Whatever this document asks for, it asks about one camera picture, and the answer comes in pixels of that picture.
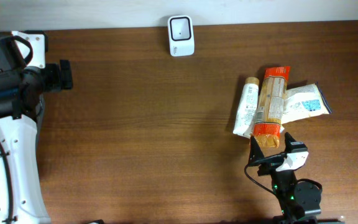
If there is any white cream tube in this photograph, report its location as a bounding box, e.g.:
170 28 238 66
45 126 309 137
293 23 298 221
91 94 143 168
233 77 259 139

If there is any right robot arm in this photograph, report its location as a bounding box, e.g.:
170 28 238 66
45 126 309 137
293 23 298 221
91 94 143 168
244 133 323 224

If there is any orange spaghetti package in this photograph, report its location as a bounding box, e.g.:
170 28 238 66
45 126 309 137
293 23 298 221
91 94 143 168
252 66 291 147

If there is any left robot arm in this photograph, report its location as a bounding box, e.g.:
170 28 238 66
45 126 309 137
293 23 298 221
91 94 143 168
0 31 73 223

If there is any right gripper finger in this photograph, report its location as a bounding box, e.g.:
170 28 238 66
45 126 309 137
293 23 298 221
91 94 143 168
247 136 265 167
285 132 305 152

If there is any white barcode scanner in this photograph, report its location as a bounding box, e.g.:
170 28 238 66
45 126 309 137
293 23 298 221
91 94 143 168
167 15 195 57

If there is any yellow white snack bag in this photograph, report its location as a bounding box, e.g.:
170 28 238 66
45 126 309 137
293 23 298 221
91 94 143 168
281 83 332 124

